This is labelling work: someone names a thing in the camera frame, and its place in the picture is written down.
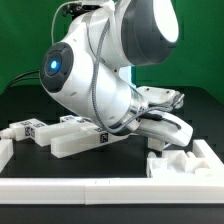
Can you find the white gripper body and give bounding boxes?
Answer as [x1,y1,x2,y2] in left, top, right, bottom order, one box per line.
[135,113,193,147]

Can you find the white chair seat block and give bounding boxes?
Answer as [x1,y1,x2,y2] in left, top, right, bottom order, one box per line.
[146,150,212,178]

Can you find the white chair side frame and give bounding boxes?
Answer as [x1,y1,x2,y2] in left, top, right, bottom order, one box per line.
[34,116,127,158]

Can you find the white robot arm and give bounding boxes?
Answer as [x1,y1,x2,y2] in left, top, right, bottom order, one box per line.
[40,0,193,146]

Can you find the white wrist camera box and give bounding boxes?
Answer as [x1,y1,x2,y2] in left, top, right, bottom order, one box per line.
[137,86,184,109]

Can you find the white border fence frame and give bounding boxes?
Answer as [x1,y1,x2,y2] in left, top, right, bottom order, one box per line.
[0,140,224,205]

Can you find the black cables at base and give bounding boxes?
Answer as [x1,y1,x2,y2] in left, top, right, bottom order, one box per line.
[3,69,42,94]

